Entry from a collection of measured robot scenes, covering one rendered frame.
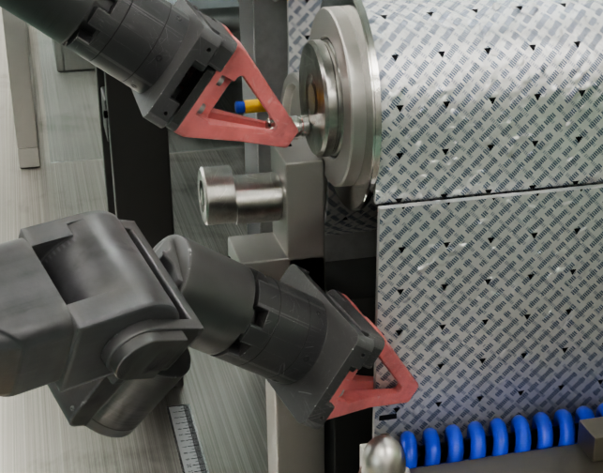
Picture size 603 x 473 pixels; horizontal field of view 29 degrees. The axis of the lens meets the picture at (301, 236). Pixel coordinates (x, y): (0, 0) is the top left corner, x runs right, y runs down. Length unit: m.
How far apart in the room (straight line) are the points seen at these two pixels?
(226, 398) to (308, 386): 0.41
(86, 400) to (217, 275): 0.10
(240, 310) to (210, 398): 0.45
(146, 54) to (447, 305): 0.25
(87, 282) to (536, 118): 0.30
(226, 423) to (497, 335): 0.36
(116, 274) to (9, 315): 0.06
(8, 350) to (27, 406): 0.55
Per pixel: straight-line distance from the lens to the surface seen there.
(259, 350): 0.69
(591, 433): 0.79
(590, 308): 0.81
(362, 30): 0.71
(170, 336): 0.61
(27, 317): 0.58
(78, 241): 0.61
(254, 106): 0.81
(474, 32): 0.73
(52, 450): 1.06
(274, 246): 0.82
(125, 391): 0.69
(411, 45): 0.72
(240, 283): 0.67
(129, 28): 0.71
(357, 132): 0.71
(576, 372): 0.83
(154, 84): 0.72
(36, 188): 1.68
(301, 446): 0.88
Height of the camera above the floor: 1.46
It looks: 22 degrees down
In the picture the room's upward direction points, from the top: 1 degrees counter-clockwise
